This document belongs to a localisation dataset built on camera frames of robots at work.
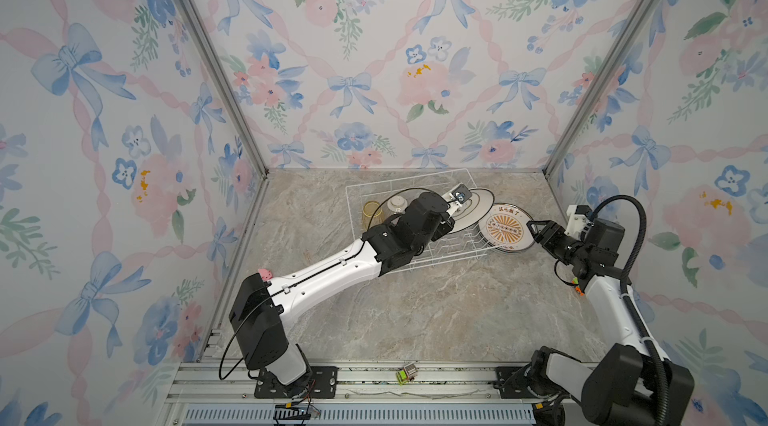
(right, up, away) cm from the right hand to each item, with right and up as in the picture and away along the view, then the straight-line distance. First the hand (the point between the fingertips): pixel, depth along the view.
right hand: (534, 225), depth 83 cm
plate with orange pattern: (0, -2, +18) cm, 18 cm away
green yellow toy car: (-36, -35, -9) cm, 51 cm away
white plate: (-16, +6, -2) cm, 17 cm away
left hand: (-28, +8, -10) cm, 30 cm away
